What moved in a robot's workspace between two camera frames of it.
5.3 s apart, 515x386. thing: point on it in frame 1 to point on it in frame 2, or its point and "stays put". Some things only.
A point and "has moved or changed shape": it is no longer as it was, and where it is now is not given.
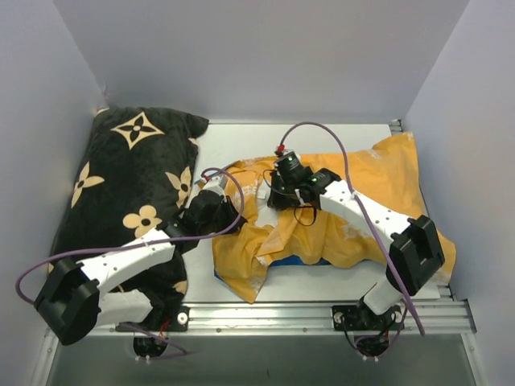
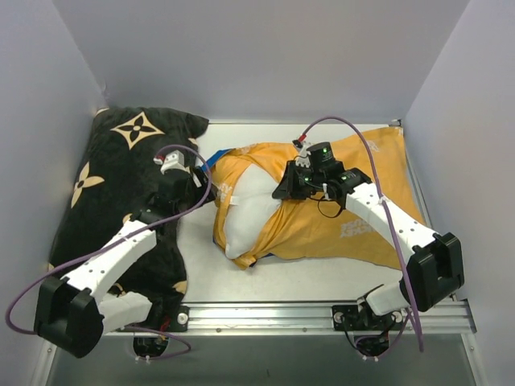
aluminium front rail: x=436 y=316 stays put
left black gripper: x=230 y=210 to x=201 y=181
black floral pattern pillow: x=133 y=176 stays put
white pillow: x=266 y=215 has moved or changed shape
